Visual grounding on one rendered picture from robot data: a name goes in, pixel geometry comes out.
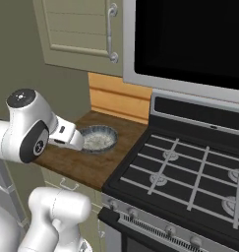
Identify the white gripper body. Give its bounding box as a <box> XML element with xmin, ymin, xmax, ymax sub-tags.
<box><xmin>48</xmin><ymin>127</ymin><xmax>86</xmax><ymax>153</ymax></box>

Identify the blue grey ice bowl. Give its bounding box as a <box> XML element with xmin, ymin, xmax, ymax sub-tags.
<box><xmin>77</xmin><ymin>124</ymin><xmax>120</xmax><ymax>155</ymax></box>

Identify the beige drawer front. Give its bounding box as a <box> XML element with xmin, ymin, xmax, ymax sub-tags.
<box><xmin>41</xmin><ymin>166</ymin><xmax>104</xmax><ymax>213</ymax></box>

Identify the silver stove knob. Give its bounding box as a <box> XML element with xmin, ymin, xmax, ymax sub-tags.
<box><xmin>128</xmin><ymin>208</ymin><xmax>140</xmax><ymax>221</ymax></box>
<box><xmin>189</xmin><ymin>235</ymin><xmax>204</xmax><ymax>249</ymax></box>
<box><xmin>107</xmin><ymin>199</ymin><xmax>119</xmax><ymax>211</ymax></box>
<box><xmin>164</xmin><ymin>224</ymin><xmax>177</xmax><ymax>237</ymax></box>

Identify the black silver stove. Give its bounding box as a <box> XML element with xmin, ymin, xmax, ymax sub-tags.
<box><xmin>97</xmin><ymin>90</ymin><xmax>239</xmax><ymax>252</ymax></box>

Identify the silver black microwave oven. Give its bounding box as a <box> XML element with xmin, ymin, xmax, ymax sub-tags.
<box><xmin>122</xmin><ymin>0</ymin><xmax>239</xmax><ymax>105</ymax></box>

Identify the silver drawer handle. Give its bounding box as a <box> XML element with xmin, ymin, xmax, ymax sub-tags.
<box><xmin>59</xmin><ymin>177</ymin><xmax>81</xmax><ymax>192</ymax></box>

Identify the black oven door handle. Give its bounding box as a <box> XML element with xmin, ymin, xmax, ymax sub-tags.
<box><xmin>97</xmin><ymin>207</ymin><xmax>125</xmax><ymax>232</ymax></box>

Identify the beige wall cupboard door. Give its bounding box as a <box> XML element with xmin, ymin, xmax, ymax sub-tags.
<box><xmin>32</xmin><ymin>0</ymin><xmax>125</xmax><ymax>78</ymax></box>

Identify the silver cupboard door handle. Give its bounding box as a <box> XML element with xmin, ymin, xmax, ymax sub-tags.
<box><xmin>105</xmin><ymin>2</ymin><xmax>120</xmax><ymax>64</ymax></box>

